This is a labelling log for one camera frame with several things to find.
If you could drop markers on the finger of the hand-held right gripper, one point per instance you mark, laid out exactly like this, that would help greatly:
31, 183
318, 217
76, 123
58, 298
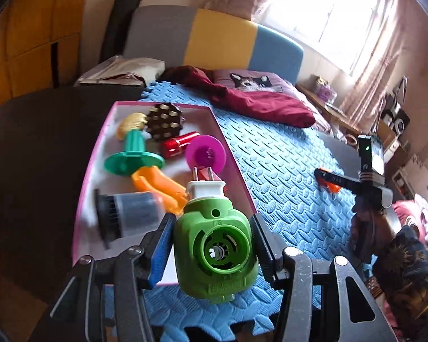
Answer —
339, 178

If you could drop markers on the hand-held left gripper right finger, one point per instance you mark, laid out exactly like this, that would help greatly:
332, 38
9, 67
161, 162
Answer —
267, 249

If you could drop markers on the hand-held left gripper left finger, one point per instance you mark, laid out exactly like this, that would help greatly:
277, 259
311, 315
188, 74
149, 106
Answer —
160, 249

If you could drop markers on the green plug-in device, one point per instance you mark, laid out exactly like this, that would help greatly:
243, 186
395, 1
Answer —
214, 228

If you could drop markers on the orange plastic tool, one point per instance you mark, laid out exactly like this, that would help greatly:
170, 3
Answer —
157, 185

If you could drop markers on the pink cardboard box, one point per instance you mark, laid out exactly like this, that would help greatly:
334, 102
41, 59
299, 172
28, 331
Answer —
107, 181

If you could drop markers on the green plastic stand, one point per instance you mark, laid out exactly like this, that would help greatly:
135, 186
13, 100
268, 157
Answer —
132, 156

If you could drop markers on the purple funnel toy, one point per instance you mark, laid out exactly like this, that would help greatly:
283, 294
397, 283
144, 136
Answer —
205, 153

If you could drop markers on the red flashlight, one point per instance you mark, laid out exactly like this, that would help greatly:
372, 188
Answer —
178, 144

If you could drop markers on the brown studded massage brush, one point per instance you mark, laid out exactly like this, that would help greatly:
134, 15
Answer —
164, 121

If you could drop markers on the pale yellow oval toy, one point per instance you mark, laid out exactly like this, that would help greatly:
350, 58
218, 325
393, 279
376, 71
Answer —
130, 124

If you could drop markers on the person's right forearm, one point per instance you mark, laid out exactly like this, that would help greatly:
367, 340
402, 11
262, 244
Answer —
410, 274

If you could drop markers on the person's right hand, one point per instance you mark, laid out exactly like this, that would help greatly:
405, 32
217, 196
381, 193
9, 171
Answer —
381, 226

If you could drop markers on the woven basket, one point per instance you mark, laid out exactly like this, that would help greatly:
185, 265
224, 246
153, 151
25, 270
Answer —
351, 139

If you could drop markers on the black silver stereo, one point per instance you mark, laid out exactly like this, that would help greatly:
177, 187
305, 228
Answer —
396, 114

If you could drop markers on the blue foam mat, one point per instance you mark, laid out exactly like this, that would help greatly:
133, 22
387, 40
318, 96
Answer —
281, 171

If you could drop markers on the wooden side shelf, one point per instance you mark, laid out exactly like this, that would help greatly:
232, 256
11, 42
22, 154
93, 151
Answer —
328, 114

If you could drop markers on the pink floral cloth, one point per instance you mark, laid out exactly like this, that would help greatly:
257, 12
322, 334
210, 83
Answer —
421, 217

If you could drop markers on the pink bed sheet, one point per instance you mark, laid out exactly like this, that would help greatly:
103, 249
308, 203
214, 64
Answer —
310, 107

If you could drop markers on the purple box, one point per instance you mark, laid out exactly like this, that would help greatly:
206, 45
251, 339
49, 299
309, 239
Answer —
324, 91

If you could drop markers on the red blanket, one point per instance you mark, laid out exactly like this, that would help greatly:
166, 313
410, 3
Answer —
271, 108

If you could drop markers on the purple cat print pillow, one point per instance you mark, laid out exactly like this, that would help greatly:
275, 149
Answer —
249, 80

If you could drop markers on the window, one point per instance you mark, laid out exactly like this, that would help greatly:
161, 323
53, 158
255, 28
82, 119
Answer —
324, 17

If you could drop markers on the dark red cushion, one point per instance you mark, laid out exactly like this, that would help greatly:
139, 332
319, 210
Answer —
174, 73

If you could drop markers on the beige bag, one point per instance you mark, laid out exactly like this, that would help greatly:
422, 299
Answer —
125, 71

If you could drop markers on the grey yellow blue headboard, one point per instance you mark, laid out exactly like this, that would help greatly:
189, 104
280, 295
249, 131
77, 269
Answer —
217, 39

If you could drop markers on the black rolled mat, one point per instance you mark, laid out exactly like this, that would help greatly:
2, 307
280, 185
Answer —
119, 28

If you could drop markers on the wooden wardrobe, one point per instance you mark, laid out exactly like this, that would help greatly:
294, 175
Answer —
28, 35

